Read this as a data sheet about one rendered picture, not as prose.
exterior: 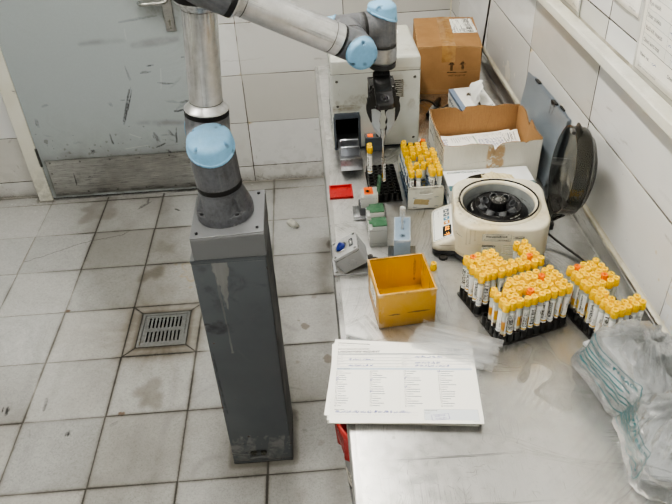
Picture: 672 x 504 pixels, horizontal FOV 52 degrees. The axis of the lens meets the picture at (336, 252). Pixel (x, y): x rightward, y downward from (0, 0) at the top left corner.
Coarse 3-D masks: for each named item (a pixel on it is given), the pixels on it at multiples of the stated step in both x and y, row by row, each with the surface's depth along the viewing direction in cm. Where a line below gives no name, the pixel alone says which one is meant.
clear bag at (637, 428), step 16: (640, 400) 123; (656, 400) 122; (624, 416) 126; (640, 416) 121; (656, 416) 118; (624, 432) 123; (640, 432) 119; (656, 432) 117; (624, 448) 124; (640, 448) 118; (656, 448) 116; (640, 464) 118; (656, 464) 116; (640, 480) 117; (656, 480) 115; (656, 496) 116
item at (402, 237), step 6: (396, 222) 169; (408, 222) 169; (396, 228) 167; (408, 228) 167; (396, 234) 165; (402, 234) 165; (408, 234) 165; (396, 240) 164; (402, 240) 163; (408, 240) 163; (390, 246) 177; (396, 246) 165; (402, 246) 164; (408, 246) 164; (414, 246) 176; (390, 252) 175; (396, 252) 166; (402, 252) 166; (408, 252) 165; (414, 252) 174
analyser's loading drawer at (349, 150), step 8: (344, 136) 220; (352, 136) 219; (344, 144) 212; (352, 144) 212; (344, 152) 209; (352, 152) 209; (360, 152) 211; (344, 160) 204; (352, 160) 204; (360, 160) 204; (344, 168) 206; (352, 168) 206; (360, 168) 206
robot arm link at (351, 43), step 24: (192, 0) 147; (216, 0) 144; (240, 0) 145; (264, 0) 148; (288, 0) 152; (264, 24) 151; (288, 24) 152; (312, 24) 154; (336, 24) 157; (336, 48) 158; (360, 48) 157
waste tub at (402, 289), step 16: (400, 256) 158; (416, 256) 159; (368, 272) 160; (384, 272) 161; (400, 272) 161; (416, 272) 162; (384, 288) 164; (400, 288) 163; (416, 288) 163; (432, 288) 149; (384, 304) 150; (400, 304) 150; (416, 304) 151; (432, 304) 152; (384, 320) 152; (400, 320) 153; (416, 320) 154; (432, 320) 155
